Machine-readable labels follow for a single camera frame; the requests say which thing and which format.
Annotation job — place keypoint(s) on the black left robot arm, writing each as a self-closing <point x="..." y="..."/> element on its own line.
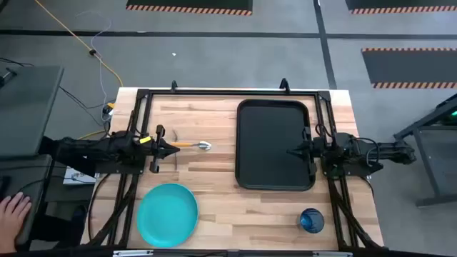
<point x="89" y="150"/>

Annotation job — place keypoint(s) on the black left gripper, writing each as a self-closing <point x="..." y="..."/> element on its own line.
<point x="159" y="150"/>

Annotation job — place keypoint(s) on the grey desk top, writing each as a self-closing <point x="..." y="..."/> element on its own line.
<point x="25" y="107"/>

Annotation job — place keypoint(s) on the blue translucent cup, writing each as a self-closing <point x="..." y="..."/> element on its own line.
<point x="311" y="221"/>

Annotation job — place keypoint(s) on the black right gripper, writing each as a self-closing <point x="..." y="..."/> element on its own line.
<point x="314" y="149"/>

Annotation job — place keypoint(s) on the black hazard-striped floor mat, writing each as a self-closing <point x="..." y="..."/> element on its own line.
<point x="410" y="68"/>
<point x="189" y="5"/>
<point x="403" y="5"/>

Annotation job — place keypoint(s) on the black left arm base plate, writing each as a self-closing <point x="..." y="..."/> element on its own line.
<point x="114" y="169"/>

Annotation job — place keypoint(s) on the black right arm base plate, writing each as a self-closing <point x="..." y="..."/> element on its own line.
<point x="353" y="171"/>

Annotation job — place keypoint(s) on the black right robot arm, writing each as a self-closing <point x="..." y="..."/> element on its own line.
<point x="392" y="151"/>

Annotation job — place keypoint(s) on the black aluminium table frame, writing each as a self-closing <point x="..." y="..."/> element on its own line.
<point x="232" y="92"/>

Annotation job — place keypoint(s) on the dark low desk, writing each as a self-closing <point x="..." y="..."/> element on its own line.
<point x="21" y="175"/>

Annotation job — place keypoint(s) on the person's hand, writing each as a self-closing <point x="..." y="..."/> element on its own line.
<point x="12" y="217"/>

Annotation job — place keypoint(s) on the teal plate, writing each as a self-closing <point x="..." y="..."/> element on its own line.
<point x="168" y="216"/>

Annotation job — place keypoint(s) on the white printed box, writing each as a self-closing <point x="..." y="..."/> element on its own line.
<point x="76" y="176"/>

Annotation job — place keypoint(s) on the yellow tape label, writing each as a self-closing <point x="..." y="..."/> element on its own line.
<point x="145" y="140"/>

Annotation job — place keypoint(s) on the black plastic tray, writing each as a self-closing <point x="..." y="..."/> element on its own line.
<point x="271" y="142"/>

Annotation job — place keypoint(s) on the black metal side table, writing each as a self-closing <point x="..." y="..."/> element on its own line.
<point x="426" y="162"/>

